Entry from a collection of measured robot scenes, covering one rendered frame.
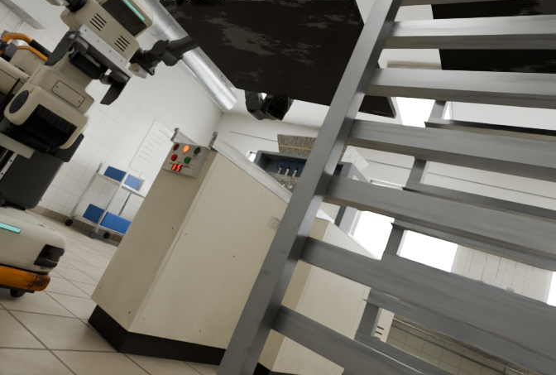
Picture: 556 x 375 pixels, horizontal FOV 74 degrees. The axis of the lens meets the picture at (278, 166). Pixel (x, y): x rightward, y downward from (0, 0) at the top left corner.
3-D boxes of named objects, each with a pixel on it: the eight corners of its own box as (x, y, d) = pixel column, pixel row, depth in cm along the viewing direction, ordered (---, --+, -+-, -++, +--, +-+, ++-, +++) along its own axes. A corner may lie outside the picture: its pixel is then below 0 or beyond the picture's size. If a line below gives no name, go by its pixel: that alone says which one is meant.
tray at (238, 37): (158, 1, 103) (161, -3, 103) (236, 88, 134) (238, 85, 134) (350, -1, 67) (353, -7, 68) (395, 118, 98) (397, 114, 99)
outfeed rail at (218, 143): (377, 271, 296) (380, 263, 298) (381, 272, 294) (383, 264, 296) (206, 145, 155) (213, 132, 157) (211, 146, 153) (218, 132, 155)
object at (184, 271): (195, 339, 204) (261, 193, 228) (237, 370, 181) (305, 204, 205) (77, 317, 154) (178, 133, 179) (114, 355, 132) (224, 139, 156)
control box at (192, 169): (165, 170, 170) (179, 145, 174) (196, 179, 155) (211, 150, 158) (159, 167, 168) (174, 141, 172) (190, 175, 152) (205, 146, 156)
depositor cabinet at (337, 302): (289, 350, 305) (326, 253, 328) (369, 397, 258) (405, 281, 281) (174, 325, 216) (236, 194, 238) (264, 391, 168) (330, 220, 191)
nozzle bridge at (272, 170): (265, 213, 262) (284, 171, 271) (355, 241, 214) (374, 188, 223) (236, 194, 238) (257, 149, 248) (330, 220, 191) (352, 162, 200)
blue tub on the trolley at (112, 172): (117, 183, 543) (122, 173, 547) (136, 190, 523) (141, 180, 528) (102, 175, 518) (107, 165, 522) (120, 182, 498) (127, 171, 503)
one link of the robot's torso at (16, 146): (-17, 137, 147) (20, 86, 153) (50, 169, 169) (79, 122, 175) (9, 148, 132) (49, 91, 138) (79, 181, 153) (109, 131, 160)
